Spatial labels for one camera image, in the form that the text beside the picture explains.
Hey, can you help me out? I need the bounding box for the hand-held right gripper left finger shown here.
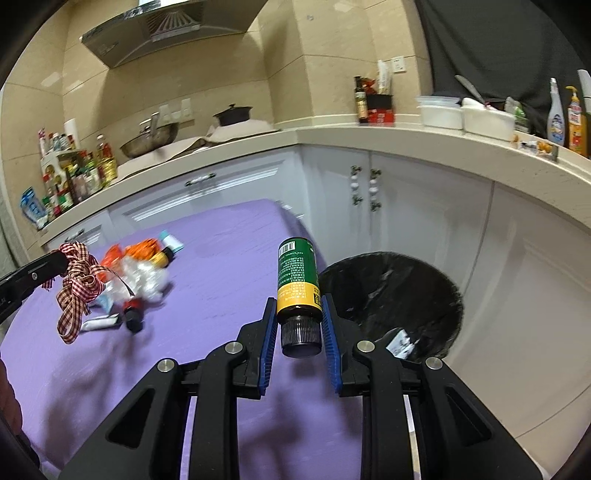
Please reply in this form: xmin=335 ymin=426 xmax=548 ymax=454
xmin=60 ymin=298 xmax=280 ymax=480

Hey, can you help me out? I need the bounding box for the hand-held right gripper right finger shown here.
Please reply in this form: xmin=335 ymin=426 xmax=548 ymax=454
xmin=321 ymin=294 xmax=543 ymax=480

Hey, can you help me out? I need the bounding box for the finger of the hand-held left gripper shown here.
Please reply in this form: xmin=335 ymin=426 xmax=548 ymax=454
xmin=0 ymin=251 xmax=70 ymax=324

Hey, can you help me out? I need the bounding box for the red checked ribbon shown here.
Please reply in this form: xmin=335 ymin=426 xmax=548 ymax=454
xmin=44 ymin=242 xmax=108 ymax=345

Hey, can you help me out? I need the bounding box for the green yellow-label bottle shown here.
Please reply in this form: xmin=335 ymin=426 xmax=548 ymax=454
xmin=276 ymin=237 xmax=322 ymax=359

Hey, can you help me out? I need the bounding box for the small grey-white tube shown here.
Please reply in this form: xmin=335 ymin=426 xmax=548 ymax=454
xmin=79 ymin=313 xmax=122 ymax=333

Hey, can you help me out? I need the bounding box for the black trash bin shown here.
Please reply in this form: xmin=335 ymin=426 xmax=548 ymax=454
xmin=318 ymin=251 xmax=464 ymax=365

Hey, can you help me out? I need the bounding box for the small dark red-label bottle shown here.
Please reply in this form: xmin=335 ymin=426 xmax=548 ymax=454
xmin=122 ymin=299 xmax=145 ymax=334

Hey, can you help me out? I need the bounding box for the clear plastic wrapper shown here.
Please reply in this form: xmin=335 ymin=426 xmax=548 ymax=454
xmin=92 ymin=256 xmax=171 ymax=308

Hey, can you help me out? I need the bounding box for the blue white packet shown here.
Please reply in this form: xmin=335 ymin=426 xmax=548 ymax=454
xmin=19 ymin=187 xmax=49 ymax=227

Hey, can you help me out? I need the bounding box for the white printed tube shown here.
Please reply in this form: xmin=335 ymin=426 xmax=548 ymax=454
xmin=387 ymin=329 xmax=413 ymax=359

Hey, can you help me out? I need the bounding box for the purple tablecloth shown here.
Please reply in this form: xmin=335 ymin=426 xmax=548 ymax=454
xmin=0 ymin=198 xmax=370 ymax=480

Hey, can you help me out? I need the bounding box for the rack of condiment jars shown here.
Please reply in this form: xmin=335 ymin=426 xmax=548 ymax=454
xmin=37 ymin=127 xmax=100 ymax=222

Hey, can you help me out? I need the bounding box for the orange plastic wrapper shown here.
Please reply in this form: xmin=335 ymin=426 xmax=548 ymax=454
xmin=95 ymin=239 xmax=162 ymax=282

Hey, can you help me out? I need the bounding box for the cooking oil bottle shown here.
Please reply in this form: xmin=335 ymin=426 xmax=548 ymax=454
xmin=95 ymin=134 xmax=118 ymax=188

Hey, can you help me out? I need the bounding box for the beige stove cover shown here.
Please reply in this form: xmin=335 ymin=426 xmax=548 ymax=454
xmin=115 ymin=121 xmax=282 ymax=181

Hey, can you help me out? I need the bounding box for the white kitchen cabinet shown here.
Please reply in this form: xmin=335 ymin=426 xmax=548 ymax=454
xmin=39 ymin=141 xmax=591 ymax=480

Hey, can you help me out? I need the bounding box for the steel wok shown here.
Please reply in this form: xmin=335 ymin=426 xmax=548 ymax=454
xmin=120 ymin=113 xmax=180 ymax=160

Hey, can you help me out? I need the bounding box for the black pot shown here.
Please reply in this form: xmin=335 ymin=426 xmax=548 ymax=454
xmin=212 ymin=104 xmax=254 ymax=127

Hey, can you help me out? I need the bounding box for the dark sauce bottle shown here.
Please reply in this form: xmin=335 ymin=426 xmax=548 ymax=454
xmin=353 ymin=76 xmax=370 ymax=124

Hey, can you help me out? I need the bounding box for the white lidded plastic container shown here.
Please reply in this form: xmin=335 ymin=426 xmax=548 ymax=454
xmin=416 ymin=95 xmax=464 ymax=130

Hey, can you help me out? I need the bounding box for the steel range hood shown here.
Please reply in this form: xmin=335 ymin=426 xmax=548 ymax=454
xmin=81 ymin=0 xmax=259 ymax=70

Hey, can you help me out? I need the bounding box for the white plastic tub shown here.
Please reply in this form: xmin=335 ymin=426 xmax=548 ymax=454
xmin=462 ymin=98 xmax=517 ymax=141

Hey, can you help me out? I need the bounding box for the white upright packet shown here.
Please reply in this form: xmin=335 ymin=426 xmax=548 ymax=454
xmin=376 ymin=60 xmax=393 ymax=95

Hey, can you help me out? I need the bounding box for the steel spatula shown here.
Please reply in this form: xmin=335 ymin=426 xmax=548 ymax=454
xmin=455 ymin=75 xmax=492 ymax=109

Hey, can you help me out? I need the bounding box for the green packet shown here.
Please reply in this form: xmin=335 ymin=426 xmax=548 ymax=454
xmin=505 ymin=97 xmax=529 ymax=134

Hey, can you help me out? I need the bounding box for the white spray bottle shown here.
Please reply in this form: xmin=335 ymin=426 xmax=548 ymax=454
xmin=547 ymin=78 xmax=566 ymax=146

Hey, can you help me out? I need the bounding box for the orange dish soap bottle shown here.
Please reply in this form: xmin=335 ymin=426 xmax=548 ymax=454
xmin=566 ymin=85 xmax=588 ymax=155

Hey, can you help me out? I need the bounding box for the black cloth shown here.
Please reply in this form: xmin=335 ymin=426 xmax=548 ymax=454
xmin=416 ymin=0 xmax=591 ymax=134

